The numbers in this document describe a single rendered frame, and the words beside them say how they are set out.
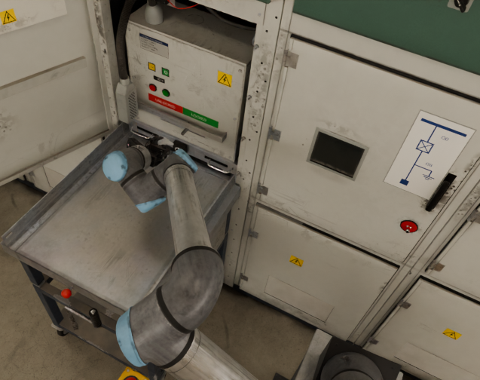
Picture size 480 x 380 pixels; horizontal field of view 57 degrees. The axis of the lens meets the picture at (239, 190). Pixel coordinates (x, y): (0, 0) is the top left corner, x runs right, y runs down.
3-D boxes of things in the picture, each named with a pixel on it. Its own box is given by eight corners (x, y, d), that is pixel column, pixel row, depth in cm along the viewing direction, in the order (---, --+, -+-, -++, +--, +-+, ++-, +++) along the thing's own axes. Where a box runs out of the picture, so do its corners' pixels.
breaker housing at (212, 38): (234, 164, 185) (247, 65, 148) (133, 121, 196) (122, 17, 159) (281, 99, 216) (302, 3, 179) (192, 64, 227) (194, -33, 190)
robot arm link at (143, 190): (167, 196, 138) (143, 164, 138) (139, 219, 140) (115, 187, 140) (175, 194, 147) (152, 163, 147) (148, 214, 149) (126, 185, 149)
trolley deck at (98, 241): (149, 331, 149) (148, 324, 144) (4, 252, 162) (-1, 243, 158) (240, 196, 190) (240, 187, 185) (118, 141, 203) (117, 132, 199)
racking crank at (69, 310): (71, 329, 181) (55, 295, 158) (76, 323, 182) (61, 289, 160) (105, 349, 177) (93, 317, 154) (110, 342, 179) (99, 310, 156)
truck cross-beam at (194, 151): (236, 176, 187) (238, 166, 182) (129, 128, 199) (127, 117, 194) (242, 168, 190) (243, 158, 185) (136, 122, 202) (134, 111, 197)
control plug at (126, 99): (129, 124, 180) (124, 89, 167) (118, 120, 182) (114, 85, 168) (139, 114, 185) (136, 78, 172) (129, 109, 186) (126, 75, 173)
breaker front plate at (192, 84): (232, 165, 184) (244, 67, 148) (133, 123, 195) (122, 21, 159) (233, 163, 185) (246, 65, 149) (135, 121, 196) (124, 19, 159)
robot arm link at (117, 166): (112, 189, 141) (93, 163, 141) (134, 180, 152) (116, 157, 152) (131, 173, 137) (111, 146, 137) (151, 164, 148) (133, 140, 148)
